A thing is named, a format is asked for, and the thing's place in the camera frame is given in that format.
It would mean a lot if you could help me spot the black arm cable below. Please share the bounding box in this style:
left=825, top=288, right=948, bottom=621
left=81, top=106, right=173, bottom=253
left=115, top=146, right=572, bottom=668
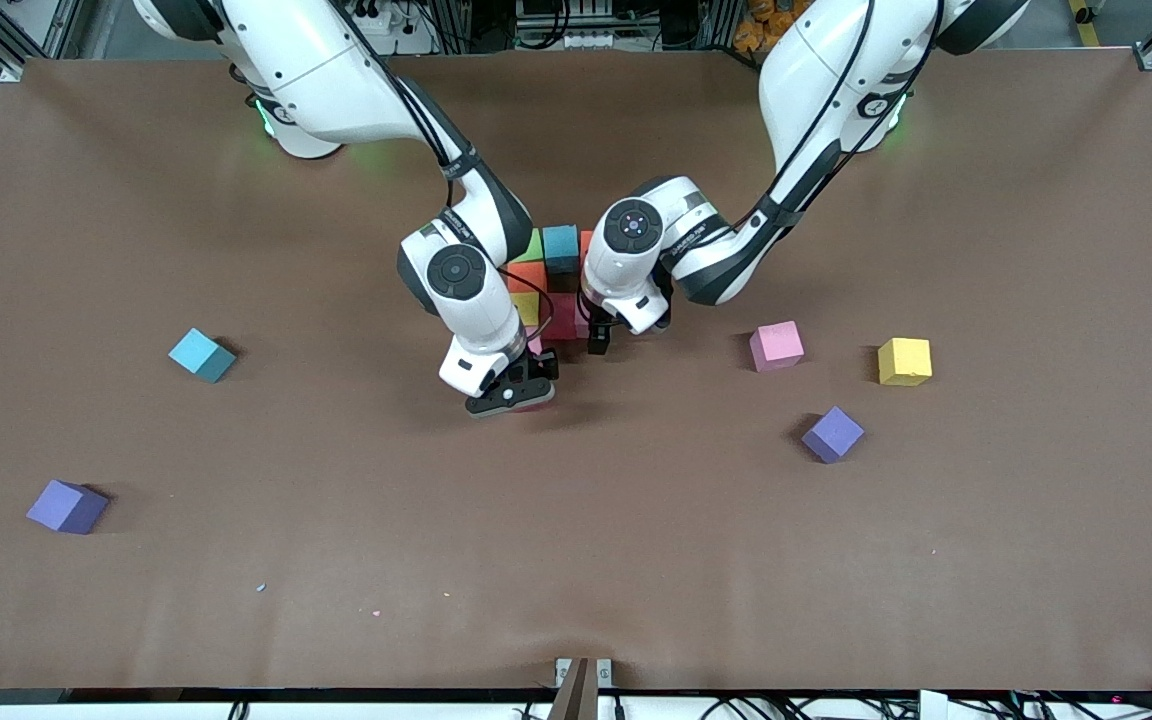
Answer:
left=751, top=0, right=942, bottom=226
left=501, top=265, right=555, bottom=346

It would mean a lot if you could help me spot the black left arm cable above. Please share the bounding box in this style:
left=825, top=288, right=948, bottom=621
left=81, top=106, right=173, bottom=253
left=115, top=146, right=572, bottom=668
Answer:
left=751, top=0, right=942, bottom=226

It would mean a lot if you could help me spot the teal foam cube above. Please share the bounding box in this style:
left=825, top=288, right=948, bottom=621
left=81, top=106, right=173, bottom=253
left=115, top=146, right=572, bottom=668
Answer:
left=542, top=225, right=581, bottom=276
left=168, top=328, right=237, bottom=384

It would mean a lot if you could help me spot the pile of orange items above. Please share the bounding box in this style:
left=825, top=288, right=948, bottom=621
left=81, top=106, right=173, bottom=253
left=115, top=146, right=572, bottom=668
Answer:
left=734, top=0, right=807, bottom=53

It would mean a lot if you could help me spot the metal bracket with wooden stick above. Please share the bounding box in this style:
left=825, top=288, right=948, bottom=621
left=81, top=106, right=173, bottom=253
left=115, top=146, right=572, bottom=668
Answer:
left=548, top=656, right=615, bottom=720

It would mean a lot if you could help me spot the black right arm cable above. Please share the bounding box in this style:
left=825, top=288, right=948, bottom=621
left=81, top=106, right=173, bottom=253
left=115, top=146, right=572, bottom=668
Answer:
left=501, top=265, right=555, bottom=346

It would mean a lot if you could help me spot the brown table cover sheet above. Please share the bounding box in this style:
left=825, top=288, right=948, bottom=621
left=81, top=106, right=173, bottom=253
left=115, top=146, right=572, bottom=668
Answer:
left=0, top=48, right=1152, bottom=693

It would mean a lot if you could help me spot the purple foam cube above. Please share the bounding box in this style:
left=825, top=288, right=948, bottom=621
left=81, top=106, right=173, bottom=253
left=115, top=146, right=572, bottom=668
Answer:
left=802, top=406, right=865, bottom=464
left=26, top=480, right=110, bottom=536

